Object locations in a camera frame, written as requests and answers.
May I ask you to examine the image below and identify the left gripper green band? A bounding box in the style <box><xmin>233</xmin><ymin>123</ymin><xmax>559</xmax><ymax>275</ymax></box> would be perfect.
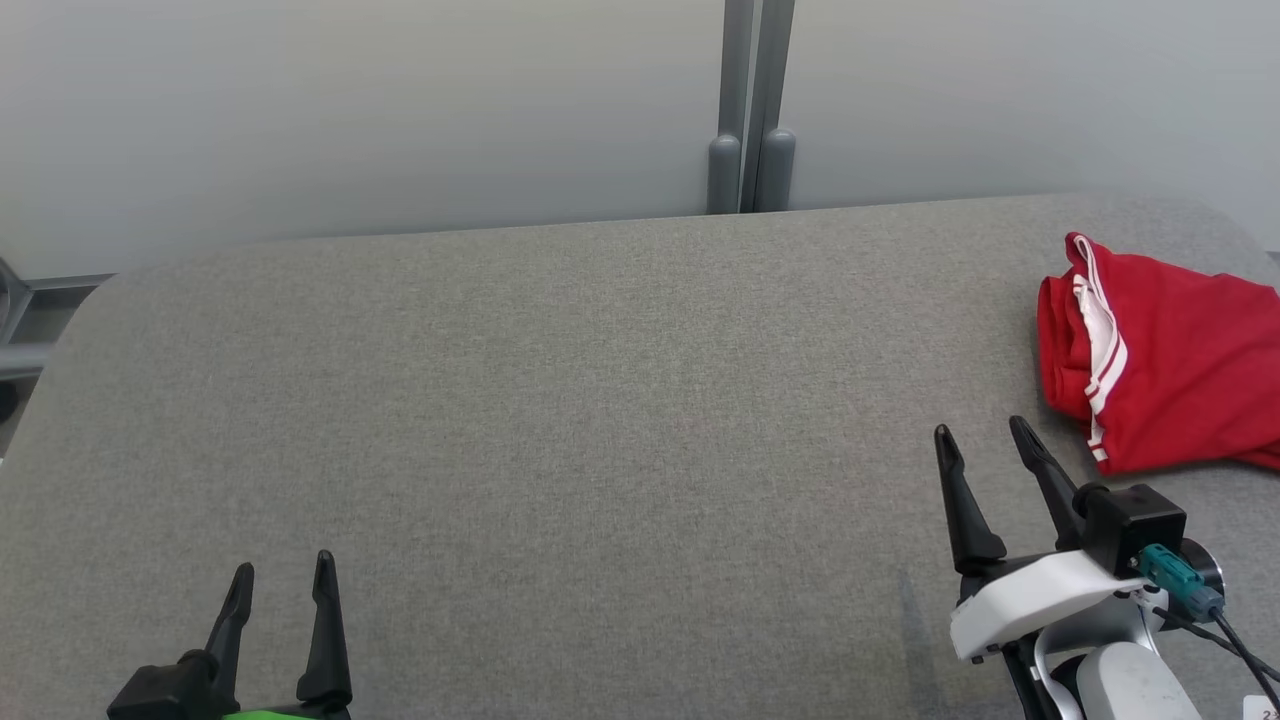
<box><xmin>106</xmin><ymin>550</ymin><xmax>354</xmax><ymax>720</ymax></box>

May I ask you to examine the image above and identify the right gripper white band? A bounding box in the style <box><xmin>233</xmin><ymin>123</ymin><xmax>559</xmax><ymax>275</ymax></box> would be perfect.
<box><xmin>933</xmin><ymin>416</ymin><xmax>1151</xmax><ymax>664</ymax></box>

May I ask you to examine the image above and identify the red white basketball jersey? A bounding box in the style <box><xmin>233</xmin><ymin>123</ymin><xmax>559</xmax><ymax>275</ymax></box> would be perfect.
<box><xmin>1060</xmin><ymin>231</ymin><xmax>1280</xmax><ymax>477</ymax></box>

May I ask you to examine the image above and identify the teal right cable connector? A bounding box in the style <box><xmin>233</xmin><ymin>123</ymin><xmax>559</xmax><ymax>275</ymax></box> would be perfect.
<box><xmin>1139</xmin><ymin>544</ymin><xmax>1227</xmax><ymax>622</ymax></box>

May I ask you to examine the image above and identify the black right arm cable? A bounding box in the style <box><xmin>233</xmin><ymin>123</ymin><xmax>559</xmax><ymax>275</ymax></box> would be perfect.
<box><xmin>1150</xmin><ymin>598</ymin><xmax>1280</xmax><ymax>693</ymax></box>

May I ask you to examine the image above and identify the grey metal frame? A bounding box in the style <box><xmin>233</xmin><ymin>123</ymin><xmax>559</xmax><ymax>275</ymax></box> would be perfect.
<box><xmin>0</xmin><ymin>255</ymin><xmax>117</xmax><ymax>422</ymax></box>

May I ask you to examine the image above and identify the grey partition post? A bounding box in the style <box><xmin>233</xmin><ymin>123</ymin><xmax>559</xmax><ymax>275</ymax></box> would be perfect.
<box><xmin>706</xmin><ymin>0</ymin><xmax>754</xmax><ymax>217</ymax></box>
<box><xmin>741</xmin><ymin>0</ymin><xmax>799</xmax><ymax>214</ymax></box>

